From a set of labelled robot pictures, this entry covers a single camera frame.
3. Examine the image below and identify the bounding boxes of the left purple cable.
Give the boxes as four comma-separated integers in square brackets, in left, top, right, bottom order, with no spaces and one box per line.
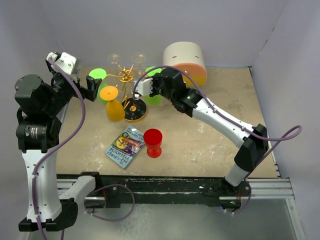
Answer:
[32,57,87,240]

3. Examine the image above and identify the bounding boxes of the gold wine glass rack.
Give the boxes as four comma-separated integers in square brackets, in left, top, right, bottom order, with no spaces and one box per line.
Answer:
[109,62,147,123]

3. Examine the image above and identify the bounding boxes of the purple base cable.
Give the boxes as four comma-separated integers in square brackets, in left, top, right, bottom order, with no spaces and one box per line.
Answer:
[83,183,136,222]

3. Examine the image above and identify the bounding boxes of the clear wine glass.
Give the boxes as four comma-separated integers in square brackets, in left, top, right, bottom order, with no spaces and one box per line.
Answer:
[131,52,146,75]
[107,54,121,65]

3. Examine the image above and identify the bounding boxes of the green plastic goblet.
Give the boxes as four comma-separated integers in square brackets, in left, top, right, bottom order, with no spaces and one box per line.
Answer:
[88,68,108,105]
[144,68,162,106]

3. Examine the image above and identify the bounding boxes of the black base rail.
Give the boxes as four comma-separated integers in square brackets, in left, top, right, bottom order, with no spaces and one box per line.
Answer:
[56,171,253,209]

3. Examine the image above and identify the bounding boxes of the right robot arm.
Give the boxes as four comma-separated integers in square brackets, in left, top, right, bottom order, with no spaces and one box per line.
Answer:
[150,68,269,196]

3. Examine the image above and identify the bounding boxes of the red plastic goblet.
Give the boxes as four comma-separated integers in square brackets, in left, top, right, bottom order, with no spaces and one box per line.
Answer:
[143,128,163,158]

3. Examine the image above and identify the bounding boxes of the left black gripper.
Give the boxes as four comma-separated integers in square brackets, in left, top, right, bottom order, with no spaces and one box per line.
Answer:
[44,74,101,116]

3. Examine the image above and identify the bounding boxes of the blue treehouse book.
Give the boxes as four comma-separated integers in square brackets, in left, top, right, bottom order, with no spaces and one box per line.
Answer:
[104,125,145,169]

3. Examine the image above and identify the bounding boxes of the orange plastic goblet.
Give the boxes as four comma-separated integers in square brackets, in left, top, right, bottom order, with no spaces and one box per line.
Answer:
[99,85,125,122]

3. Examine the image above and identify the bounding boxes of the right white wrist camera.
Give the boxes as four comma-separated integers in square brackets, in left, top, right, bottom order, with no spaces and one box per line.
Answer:
[132,77,153,100]

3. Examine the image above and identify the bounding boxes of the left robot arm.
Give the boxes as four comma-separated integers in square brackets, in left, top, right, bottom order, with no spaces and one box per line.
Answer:
[14,73,103,232]

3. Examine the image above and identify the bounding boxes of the pastel mini drawer chest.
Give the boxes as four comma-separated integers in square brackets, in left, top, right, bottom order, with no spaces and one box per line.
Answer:
[162,41,207,86]

